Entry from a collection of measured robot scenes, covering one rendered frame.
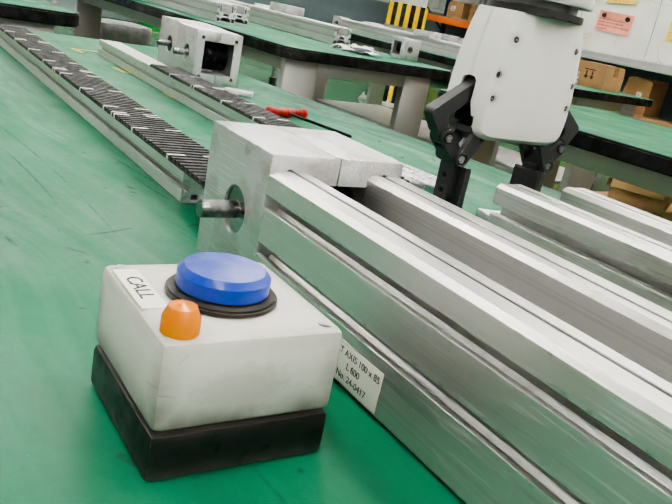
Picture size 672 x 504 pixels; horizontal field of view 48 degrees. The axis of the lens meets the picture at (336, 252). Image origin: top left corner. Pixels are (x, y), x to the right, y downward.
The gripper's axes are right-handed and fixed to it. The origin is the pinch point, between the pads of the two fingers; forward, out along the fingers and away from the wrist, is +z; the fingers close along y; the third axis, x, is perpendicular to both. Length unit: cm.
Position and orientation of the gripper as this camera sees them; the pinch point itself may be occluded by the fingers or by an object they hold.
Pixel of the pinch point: (486, 198)
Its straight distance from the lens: 65.3
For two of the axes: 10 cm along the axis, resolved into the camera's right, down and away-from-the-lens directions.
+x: 5.2, 3.6, -7.8
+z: -1.9, 9.3, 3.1
